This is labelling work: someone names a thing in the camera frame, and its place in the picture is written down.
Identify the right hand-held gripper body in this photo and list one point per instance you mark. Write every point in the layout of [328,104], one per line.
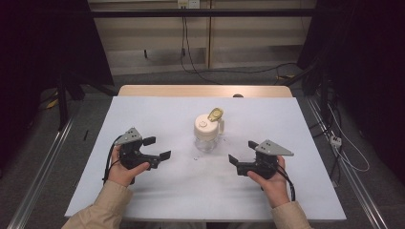
[267,159]

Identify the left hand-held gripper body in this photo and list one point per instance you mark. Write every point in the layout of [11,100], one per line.
[130,152]

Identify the glass jar with cream lid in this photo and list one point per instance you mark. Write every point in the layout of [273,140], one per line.
[205,127]

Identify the person's left hand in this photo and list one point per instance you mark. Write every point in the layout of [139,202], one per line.
[119,173]

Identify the person's right hand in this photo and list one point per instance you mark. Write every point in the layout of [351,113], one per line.
[277,189]

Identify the white table cover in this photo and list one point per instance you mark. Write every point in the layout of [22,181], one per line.
[191,191]

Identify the wooden table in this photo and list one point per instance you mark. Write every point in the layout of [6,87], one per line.
[178,90]

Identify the white power strip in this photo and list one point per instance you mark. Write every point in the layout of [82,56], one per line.
[336,141]

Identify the black metal stand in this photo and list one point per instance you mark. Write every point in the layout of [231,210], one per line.
[62,101]

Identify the black horizontal bar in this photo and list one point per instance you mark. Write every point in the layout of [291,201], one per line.
[223,13]

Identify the dark curtain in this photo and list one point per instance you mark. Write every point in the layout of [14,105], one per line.
[366,63]
[38,47]

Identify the aluminium floor rail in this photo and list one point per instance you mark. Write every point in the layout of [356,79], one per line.
[353,178]
[41,178]

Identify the white wall socket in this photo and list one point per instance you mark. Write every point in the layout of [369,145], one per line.
[188,3]

